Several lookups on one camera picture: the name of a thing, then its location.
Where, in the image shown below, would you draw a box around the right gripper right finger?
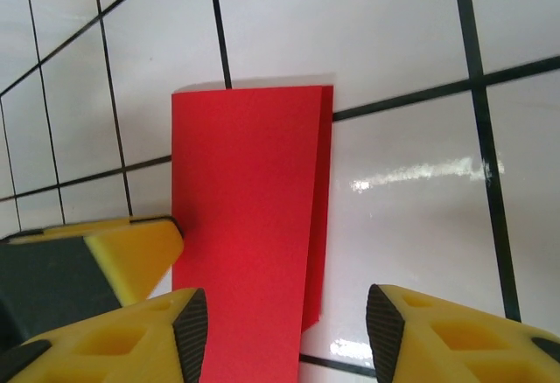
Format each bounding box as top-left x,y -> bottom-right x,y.
366,283 -> 560,383

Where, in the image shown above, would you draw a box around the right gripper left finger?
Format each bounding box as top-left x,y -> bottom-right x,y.
0,286 -> 209,383

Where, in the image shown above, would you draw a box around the red cloth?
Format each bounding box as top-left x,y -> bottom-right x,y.
170,84 -> 336,383

